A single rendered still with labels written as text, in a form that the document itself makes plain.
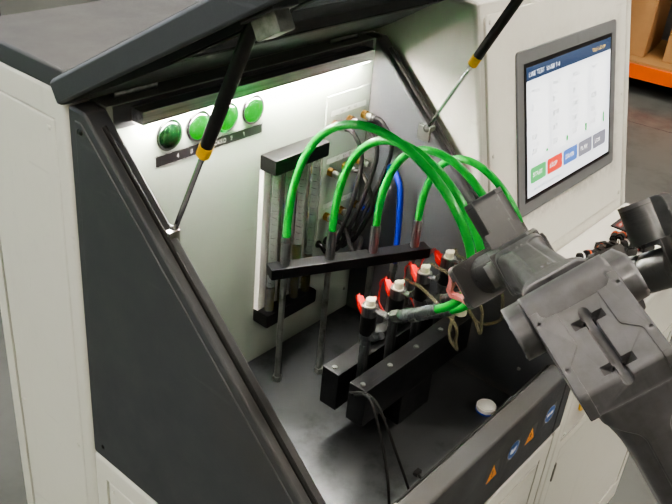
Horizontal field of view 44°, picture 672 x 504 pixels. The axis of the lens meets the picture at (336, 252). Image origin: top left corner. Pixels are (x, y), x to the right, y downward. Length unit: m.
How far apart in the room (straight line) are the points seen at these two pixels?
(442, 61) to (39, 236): 0.79
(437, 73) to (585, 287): 1.01
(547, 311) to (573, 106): 1.29
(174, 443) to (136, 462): 0.15
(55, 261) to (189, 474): 0.41
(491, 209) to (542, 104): 0.72
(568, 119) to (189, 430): 1.09
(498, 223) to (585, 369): 0.50
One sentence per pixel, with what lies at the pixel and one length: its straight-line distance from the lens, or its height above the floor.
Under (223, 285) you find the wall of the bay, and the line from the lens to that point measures 1.56.
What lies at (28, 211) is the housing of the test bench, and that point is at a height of 1.22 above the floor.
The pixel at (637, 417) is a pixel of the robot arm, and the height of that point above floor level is 1.51.
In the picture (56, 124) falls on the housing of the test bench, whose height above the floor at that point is 1.41.
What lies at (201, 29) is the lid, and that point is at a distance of 0.95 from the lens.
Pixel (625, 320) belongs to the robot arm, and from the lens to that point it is 0.65.
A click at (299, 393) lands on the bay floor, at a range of 1.66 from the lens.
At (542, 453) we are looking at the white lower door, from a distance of 1.74.
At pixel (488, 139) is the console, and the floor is 1.30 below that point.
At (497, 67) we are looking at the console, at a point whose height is 1.43.
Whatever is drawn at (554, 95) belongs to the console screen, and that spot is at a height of 1.33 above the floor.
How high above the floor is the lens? 1.90
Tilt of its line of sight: 30 degrees down
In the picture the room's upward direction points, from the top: 6 degrees clockwise
